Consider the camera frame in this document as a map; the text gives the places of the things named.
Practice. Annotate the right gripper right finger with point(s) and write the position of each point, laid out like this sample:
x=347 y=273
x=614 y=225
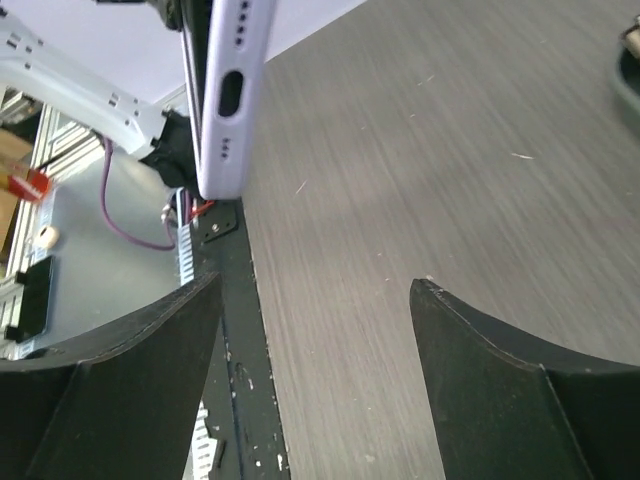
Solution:
x=509 y=405

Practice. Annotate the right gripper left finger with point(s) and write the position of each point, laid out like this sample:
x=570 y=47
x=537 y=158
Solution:
x=110 y=403

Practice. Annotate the phone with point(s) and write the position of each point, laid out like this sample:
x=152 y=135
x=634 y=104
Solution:
x=224 y=45

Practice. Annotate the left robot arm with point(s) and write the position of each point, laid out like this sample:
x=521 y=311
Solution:
x=160 y=138

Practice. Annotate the slotted cable duct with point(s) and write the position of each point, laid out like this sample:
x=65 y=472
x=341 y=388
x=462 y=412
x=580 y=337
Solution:
x=202 y=447

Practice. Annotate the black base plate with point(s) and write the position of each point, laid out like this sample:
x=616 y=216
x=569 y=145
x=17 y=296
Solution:
x=239 y=393

